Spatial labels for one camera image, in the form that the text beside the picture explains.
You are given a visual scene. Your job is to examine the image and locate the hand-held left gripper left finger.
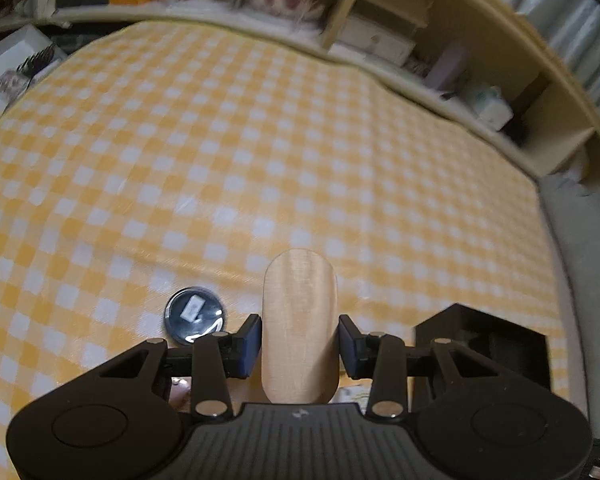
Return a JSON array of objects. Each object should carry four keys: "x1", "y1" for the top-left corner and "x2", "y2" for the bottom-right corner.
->
[{"x1": 96, "y1": 314, "x2": 262, "y2": 418}]

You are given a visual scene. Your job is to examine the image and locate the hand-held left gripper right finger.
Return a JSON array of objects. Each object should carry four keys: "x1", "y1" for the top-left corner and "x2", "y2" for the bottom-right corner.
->
[{"x1": 337, "y1": 315, "x2": 502, "y2": 418}]

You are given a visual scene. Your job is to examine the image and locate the oval wooden case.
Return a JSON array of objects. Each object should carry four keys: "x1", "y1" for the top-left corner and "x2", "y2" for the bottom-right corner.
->
[{"x1": 262, "y1": 249, "x2": 340, "y2": 405}]

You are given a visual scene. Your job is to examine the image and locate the round black tin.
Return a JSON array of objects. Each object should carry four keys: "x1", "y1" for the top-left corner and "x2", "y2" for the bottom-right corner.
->
[{"x1": 164, "y1": 285, "x2": 227, "y2": 346}]

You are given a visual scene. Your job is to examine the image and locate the black box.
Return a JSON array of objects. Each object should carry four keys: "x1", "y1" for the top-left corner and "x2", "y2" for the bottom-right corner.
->
[{"x1": 412, "y1": 302, "x2": 551, "y2": 396}]

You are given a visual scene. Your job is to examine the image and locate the yellow checkered mat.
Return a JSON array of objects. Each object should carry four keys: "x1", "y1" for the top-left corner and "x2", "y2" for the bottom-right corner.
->
[{"x1": 0, "y1": 22, "x2": 576, "y2": 480}]

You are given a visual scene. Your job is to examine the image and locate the grey pillow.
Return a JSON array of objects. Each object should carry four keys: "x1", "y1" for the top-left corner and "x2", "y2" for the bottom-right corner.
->
[{"x1": 540, "y1": 172, "x2": 600, "y2": 441}]

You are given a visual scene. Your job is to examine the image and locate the tissue box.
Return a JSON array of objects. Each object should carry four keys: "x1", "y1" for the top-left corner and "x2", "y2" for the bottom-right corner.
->
[{"x1": 467, "y1": 82, "x2": 513, "y2": 131}]

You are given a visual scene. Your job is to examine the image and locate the long wooden shelf unit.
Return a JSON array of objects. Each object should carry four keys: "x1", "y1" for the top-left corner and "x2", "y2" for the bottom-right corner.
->
[{"x1": 30, "y1": 0, "x2": 600, "y2": 181}]

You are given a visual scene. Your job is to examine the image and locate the purple container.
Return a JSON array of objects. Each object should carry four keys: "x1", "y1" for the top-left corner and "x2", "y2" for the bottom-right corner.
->
[{"x1": 425, "y1": 40, "x2": 468, "y2": 91}]

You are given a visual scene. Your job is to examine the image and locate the white drawer box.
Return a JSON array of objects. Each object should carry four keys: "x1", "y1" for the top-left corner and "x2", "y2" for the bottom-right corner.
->
[{"x1": 327, "y1": 0, "x2": 431, "y2": 68}]

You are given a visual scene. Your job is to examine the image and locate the clear plastic packet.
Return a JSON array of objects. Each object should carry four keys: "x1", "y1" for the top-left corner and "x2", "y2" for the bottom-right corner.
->
[{"x1": 0, "y1": 70, "x2": 31, "y2": 96}]

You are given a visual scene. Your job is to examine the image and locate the black hair clips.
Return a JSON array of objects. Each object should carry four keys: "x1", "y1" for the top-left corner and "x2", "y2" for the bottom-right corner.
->
[{"x1": 17, "y1": 45, "x2": 57, "y2": 73}]

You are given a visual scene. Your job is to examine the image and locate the white open box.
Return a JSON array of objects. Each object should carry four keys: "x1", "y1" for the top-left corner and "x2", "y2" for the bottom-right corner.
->
[{"x1": 0, "y1": 24, "x2": 66, "y2": 121}]

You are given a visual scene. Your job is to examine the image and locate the grey curtain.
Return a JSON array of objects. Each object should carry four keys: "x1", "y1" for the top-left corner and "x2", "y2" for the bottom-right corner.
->
[{"x1": 480, "y1": 0, "x2": 600, "y2": 131}]

